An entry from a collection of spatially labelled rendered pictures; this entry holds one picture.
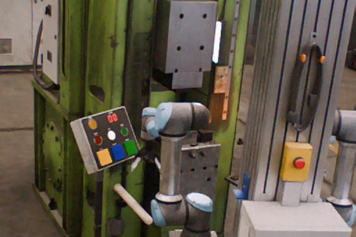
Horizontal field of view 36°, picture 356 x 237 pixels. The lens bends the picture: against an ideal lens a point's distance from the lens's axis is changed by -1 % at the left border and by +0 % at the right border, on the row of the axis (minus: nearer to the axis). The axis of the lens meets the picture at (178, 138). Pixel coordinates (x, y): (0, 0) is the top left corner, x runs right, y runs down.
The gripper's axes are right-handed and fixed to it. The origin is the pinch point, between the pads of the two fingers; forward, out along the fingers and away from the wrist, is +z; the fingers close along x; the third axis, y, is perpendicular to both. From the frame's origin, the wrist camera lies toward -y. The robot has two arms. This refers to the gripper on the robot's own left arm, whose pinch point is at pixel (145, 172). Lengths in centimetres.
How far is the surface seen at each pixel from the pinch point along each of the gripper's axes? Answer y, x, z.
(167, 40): -41, 10, -62
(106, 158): -1.1, -20.5, -6.6
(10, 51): -545, -160, 63
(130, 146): -15.6, -8.0, -7.8
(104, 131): -10.4, -22.0, -18.0
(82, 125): -3.1, -33.2, -23.6
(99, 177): -16.0, -23.7, 11.0
